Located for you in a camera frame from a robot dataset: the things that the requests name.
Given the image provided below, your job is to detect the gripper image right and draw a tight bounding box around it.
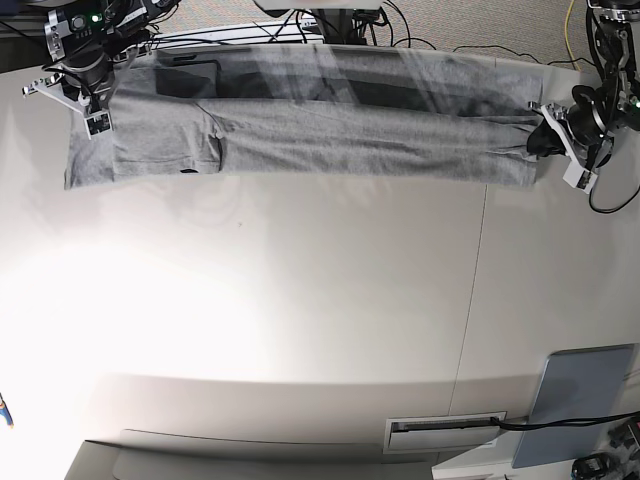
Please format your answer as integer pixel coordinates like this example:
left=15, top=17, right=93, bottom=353
left=526, top=95, right=614, bottom=190

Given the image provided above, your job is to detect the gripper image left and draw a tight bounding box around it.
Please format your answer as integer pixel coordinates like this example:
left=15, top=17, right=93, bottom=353
left=21, top=45, right=152, bottom=139

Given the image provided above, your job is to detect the grey T-shirt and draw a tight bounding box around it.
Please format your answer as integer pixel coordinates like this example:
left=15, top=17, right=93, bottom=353
left=65, top=45, right=543, bottom=189

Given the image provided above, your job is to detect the black power adapter box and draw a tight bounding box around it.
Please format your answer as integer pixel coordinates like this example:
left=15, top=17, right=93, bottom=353
left=116, top=0, right=148, bottom=37

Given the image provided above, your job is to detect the grey laptop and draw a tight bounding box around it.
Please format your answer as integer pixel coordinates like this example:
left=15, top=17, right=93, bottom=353
left=511, top=344, right=635, bottom=469

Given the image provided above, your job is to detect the black device bottom right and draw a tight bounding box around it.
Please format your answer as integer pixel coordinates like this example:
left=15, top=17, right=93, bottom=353
left=571, top=453, right=614, bottom=480

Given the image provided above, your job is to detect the blue orange pen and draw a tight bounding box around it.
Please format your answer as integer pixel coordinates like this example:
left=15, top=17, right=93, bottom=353
left=0, top=395, right=14, bottom=428

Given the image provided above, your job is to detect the black mouse cable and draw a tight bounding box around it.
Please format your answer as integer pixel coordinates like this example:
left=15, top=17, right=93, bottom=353
left=587, top=164, right=640, bottom=215

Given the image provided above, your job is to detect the yellow cable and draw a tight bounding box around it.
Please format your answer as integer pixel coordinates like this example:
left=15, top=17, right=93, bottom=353
left=563, top=0, right=586, bottom=71

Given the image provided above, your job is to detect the black power cable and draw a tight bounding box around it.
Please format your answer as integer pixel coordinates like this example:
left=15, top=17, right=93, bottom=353
left=492, top=410, right=640, bottom=432

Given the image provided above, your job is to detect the white cable grommet tray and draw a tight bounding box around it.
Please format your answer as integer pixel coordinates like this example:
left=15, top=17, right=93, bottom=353
left=383, top=411, right=507, bottom=454

